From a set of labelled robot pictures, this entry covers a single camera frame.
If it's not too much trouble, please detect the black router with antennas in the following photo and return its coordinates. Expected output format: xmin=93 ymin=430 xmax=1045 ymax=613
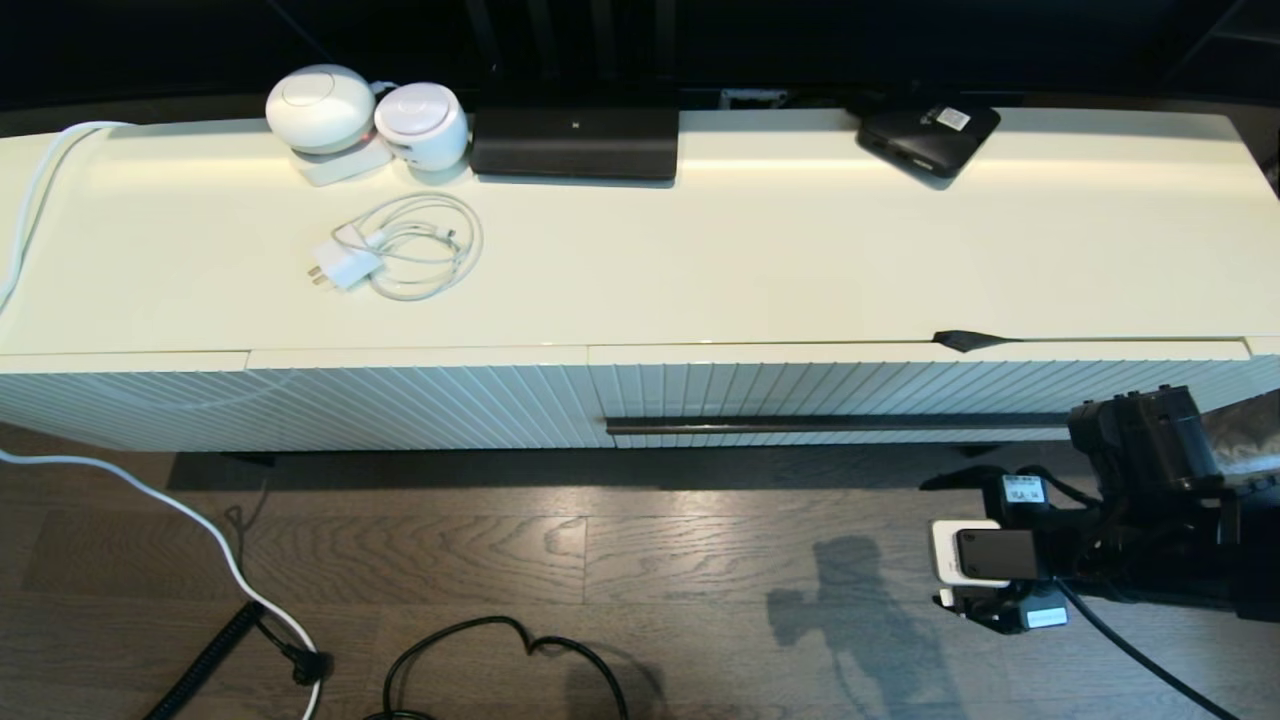
xmin=465 ymin=0 xmax=681 ymax=181

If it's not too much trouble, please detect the thick white cable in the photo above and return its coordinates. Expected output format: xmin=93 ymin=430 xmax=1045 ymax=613
xmin=0 ymin=120 xmax=136 ymax=313

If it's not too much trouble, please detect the black folding umbrella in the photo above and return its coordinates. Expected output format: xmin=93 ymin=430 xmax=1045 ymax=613
xmin=933 ymin=330 xmax=1023 ymax=354

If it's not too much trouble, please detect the thin black cable with plug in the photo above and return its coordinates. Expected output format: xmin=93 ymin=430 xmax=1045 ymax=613
xmin=255 ymin=610 xmax=331 ymax=687

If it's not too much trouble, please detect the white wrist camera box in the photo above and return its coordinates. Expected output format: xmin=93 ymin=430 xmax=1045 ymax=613
xmin=930 ymin=518 xmax=1051 ymax=589

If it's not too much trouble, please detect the black set-top box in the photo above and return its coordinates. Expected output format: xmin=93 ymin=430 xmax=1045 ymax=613
xmin=857 ymin=100 xmax=1003 ymax=181

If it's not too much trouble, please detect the white charger adapter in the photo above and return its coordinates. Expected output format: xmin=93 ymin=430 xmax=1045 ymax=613
xmin=306 ymin=240 xmax=383 ymax=291

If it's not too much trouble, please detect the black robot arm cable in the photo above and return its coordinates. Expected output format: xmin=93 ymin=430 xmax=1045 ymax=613
xmin=1055 ymin=580 xmax=1246 ymax=720

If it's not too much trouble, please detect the black looped power cable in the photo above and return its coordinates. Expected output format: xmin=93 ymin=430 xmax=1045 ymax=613
xmin=362 ymin=615 xmax=631 ymax=720

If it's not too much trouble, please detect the white fluffy slipper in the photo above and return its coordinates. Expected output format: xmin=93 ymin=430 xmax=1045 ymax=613
xmin=1200 ymin=392 xmax=1280 ymax=471

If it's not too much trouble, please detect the black coiled cable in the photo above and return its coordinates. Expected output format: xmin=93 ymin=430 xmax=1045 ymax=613
xmin=145 ymin=600 xmax=266 ymax=720

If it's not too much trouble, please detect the large white round device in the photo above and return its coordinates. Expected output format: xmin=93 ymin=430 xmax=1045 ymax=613
xmin=264 ymin=64 xmax=393 ymax=187

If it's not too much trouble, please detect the white power strip cable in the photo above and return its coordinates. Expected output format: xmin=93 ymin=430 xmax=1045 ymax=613
xmin=0 ymin=450 xmax=323 ymax=720

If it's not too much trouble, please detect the small white round device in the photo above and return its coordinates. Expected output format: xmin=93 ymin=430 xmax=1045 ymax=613
xmin=373 ymin=82 xmax=470 ymax=174

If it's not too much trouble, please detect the white slatted cabinet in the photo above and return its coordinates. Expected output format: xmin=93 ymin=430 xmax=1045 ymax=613
xmin=0 ymin=105 xmax=1280 ymax=453

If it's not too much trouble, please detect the white coiled charging cable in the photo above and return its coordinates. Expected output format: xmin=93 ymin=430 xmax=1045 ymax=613
xmin=332 ymin=192 xmax=485 ymax=302

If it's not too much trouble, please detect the cream ribbed-front drawer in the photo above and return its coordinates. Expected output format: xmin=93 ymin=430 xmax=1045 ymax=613
xmin=588 ymin=340 xmax=1251 ymax=449

